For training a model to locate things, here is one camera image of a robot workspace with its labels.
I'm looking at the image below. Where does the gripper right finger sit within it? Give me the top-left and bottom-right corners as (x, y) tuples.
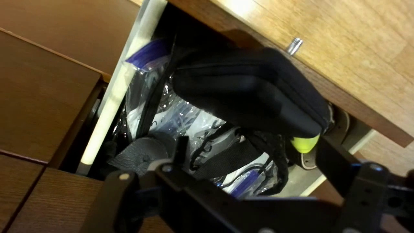
(315, 135), (414, 233)

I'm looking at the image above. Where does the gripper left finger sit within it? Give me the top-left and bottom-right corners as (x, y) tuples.
(81, 136), (247, 233)

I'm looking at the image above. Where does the clear plastic bag blue zip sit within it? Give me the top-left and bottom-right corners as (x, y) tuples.
(191, 120), (282, 198)
(113, 38), (227, 144)

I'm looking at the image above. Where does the black zip bag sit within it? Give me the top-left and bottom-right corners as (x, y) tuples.
(171, 48), (331, 139)

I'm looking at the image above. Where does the open wooden drawer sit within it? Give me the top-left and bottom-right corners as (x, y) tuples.
(76, 0), (414, 198)

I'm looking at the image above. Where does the wooden drawer cabinet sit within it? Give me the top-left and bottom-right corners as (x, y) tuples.
(0, 0), (414, 233)

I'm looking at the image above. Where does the closed brown drawer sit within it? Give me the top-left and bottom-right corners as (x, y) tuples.
(0, 0), (143, 75)
(0, 28), (111, 164)

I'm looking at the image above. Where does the beige round object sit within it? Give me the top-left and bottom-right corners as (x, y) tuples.
(299, 103), (352, 171)

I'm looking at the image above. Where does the yellow-green ball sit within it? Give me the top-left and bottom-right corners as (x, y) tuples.
(290, 134), (321, 154)

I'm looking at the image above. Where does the black webbing strap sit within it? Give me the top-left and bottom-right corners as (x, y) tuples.
(193, 139), (261, 180)

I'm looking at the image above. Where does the silver drawer handle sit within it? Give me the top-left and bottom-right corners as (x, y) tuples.
(286, 37), (304, 56)

